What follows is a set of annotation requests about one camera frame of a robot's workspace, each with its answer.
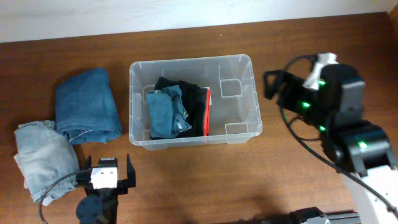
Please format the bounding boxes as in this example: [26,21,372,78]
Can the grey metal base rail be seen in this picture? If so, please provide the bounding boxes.
[261,207,361,224]

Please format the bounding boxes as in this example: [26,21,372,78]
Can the clear plastic storage bin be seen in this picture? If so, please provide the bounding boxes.
[129,54,262,150]

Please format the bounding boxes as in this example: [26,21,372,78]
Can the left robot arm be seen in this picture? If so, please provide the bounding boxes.
[76,157,129,224]

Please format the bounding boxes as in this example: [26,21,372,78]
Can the light blue folded jeans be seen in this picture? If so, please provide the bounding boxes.
[14,120,80,203]

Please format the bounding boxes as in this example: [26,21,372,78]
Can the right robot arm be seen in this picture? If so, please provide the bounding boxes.
[129,61,397,223]

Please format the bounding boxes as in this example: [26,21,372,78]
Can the small blue garment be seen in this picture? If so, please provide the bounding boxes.
[146,85,192,139]

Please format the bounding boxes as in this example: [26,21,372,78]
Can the dark blue folded jeans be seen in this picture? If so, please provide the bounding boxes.
[55,68,123,145]

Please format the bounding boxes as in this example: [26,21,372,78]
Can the black garment with red band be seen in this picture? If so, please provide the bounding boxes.
[147,85,211,140]

